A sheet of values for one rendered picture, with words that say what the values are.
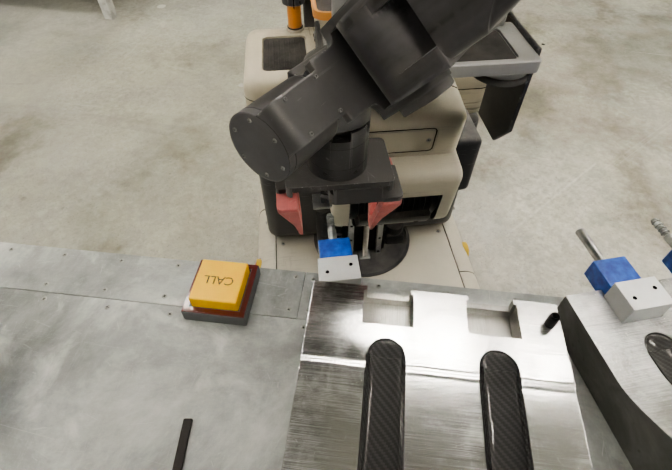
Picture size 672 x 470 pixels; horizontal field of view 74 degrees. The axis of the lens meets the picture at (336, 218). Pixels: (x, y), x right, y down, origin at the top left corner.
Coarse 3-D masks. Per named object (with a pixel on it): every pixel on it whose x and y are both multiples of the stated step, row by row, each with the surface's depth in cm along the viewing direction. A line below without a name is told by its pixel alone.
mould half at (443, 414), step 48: (336, 288) 48; (336, 336) 44; (384, 336) 44; (432, 336) 44; (480, 336) 44; (528, 336) 44; (336, 384) 42; (432, 384) 42; (528, 384) 41; (288, 432) 39; (336, 432) 39; (432, 432) 39; (480, 432) 39; (576, 432) 39
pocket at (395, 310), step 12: (372, 300) 50; (384, 300) 49; (396, 300) 49; (408, 300) 49; (372, 312) 49; (384, 312) 49; (396, 312) 49; (408, 312) 49; (384, 324) 48; (396, 324) 48; (408, 324) 48
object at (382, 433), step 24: (384, 360) 43; (504, 360) 43; (384, 384) 42; (480, 384) 41; (504, 384) 42; (384, 408) 41; (504, 408) 41; (360, 432) 39; (384, 432) 39; (504, 432) 39; (528, 432) 39; (360, 456) 38; (384, 456) 38; (504, 456) 38; (528, 456) 38
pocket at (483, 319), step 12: (468, 312) 49; (480, 312) 49; (492, 312) 48; (504, 312) 48; (516, 312) 47; (468, 324) 48; (480, 324) 48; (492, 324) 48; (504, 324) 48; (516, 324) 46; (504, 336) 47; (516, 336) 46
